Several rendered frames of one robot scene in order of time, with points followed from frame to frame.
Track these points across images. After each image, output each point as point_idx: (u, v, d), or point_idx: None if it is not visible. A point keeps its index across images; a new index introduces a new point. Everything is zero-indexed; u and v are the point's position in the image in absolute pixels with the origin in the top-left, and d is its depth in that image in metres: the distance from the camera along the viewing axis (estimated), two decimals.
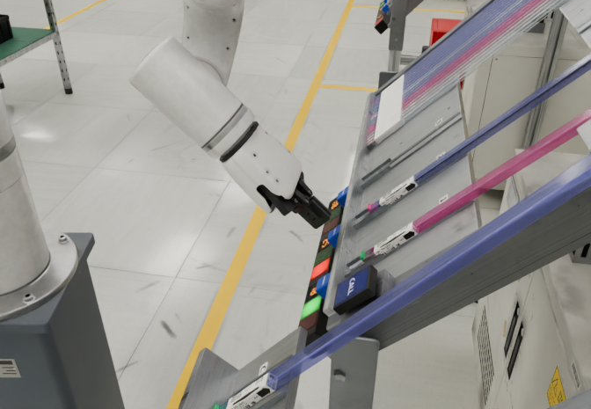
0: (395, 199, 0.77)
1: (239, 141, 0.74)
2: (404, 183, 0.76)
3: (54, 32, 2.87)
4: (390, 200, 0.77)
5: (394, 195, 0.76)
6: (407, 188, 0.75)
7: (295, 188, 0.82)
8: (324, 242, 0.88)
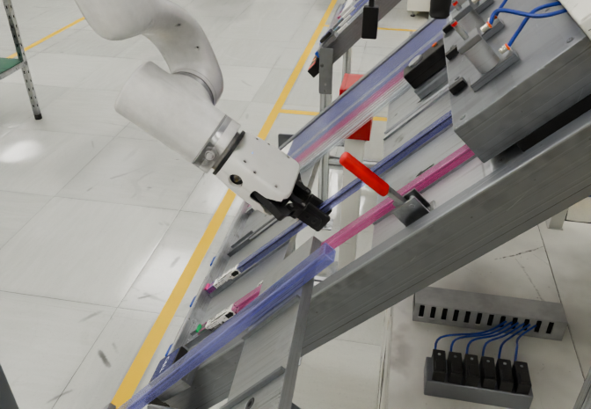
0: (224, 282, 0.91)
1: None
2: (231, 269, 0.91)
3: (22, 62, 3.00)
4: (221, 283, 0.91)
5: (223, 279, 0.91)
6: (232, 274, 0.90)
7: (291, 206, 0.78)
8: None
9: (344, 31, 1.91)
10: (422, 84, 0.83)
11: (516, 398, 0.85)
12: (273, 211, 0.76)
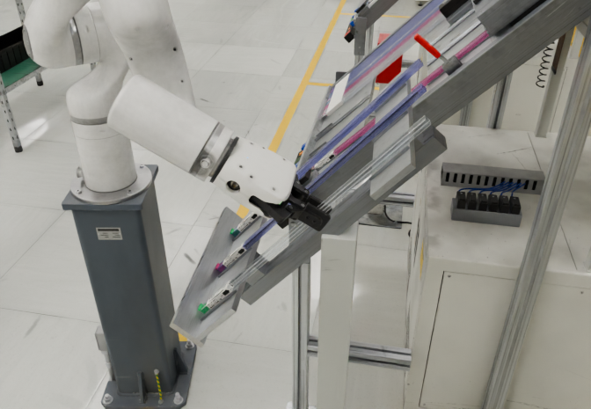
0: (232, 259, 1.02)
1: None
2: (237, 248, 1.02)
3: None
4: (229, 261, 1.02)
5: (231, 258, 1.02)
6: (239, 252, 1.01)
7: (290, 208, 0.78)
8: None
9: (375, 3, 2.38)
10: (451, 15, 1.30)
11: (511, 217, 1.32)
12: (273, 214, 0.76)
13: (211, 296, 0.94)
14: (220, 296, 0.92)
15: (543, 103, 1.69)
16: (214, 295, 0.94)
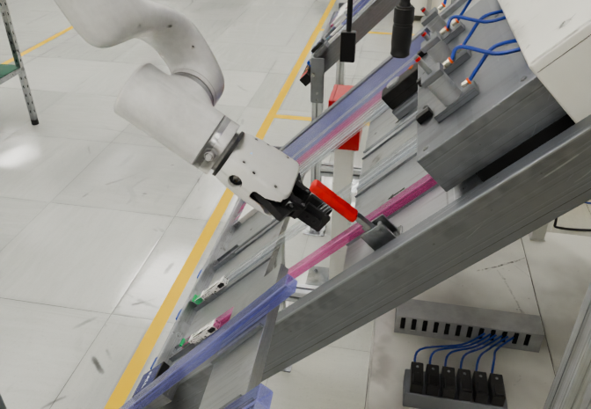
0: None
1: None
2: None
3: (18, 69, 3.03)
4: None
5: None
6: None
7: (290, 206, 0.78)
8: None
9: (335, 40, 1.94)
10: (399, 105, 0.86)
11: None
12: (273, 211, 0.76)
13: (206, 288, 0.95)
14: (215, 288, 0.92)
15: None
16: (208, 287, 0.94)
